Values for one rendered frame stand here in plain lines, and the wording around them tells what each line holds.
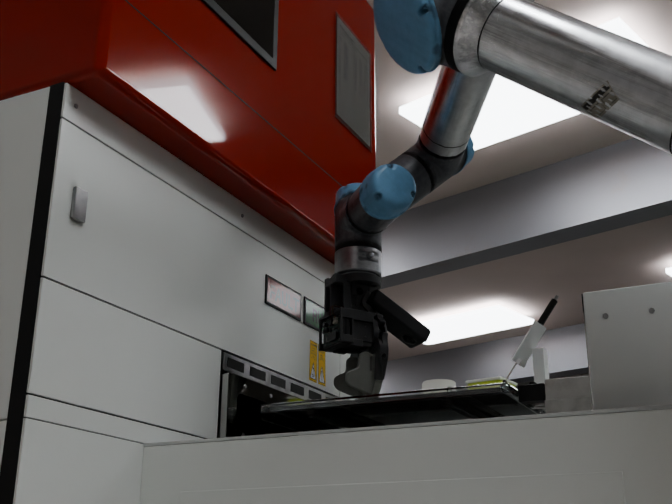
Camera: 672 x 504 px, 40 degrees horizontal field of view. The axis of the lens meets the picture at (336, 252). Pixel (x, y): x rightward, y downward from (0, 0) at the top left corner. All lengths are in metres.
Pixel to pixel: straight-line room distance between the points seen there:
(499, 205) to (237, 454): 4.72
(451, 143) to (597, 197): 4.04
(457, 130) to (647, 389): 0.53
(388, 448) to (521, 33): 0.46
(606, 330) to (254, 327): 0.60
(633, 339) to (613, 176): 4.39
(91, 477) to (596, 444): 0.55
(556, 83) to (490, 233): 4.73
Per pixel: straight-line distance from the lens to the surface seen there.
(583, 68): 0.96
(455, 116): 1.34
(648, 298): 1.03
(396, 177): 1.36
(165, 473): 1.15
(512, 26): 1.01
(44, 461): 1.04
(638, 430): 0.94
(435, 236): 5.93
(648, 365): 1.01
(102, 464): 1.11
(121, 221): 1.18
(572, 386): 1.21
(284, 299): 1.51
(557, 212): 5.49
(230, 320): 1.36
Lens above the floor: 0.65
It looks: 20 degrees up
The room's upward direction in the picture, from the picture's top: straight up
